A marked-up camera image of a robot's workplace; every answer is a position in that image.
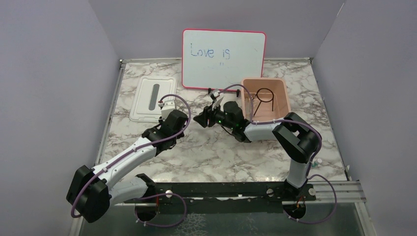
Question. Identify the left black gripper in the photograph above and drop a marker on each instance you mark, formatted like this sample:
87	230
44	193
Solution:
161	120

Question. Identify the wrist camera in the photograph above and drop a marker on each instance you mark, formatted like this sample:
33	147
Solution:
217	97
166	107

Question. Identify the small green-capped vial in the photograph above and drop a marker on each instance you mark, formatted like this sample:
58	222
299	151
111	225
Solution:
316	163

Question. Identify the black base frame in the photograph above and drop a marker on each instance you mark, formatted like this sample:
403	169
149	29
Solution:
221	197

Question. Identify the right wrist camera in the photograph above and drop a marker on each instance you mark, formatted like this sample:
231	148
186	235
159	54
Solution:
217	97

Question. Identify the pink-framed whiteboard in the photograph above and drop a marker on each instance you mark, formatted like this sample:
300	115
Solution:
219	58

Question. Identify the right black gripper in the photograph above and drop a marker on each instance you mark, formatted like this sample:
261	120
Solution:
206	114

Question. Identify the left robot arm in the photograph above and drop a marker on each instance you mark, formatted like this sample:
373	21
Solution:
94	190

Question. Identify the black wire ring stand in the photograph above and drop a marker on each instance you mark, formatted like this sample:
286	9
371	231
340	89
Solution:
271	100

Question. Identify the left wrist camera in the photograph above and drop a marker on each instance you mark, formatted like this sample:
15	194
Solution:
166	107

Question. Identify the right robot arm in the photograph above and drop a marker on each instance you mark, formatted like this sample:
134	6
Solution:
300	141

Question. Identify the white plastic bin lid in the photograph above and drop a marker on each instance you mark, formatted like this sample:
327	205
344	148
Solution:
148	92

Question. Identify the glass pipette bundle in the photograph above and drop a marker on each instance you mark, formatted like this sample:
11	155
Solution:
248	105

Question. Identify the pink plastic bin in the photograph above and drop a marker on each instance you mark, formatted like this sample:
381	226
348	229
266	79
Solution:
281	100

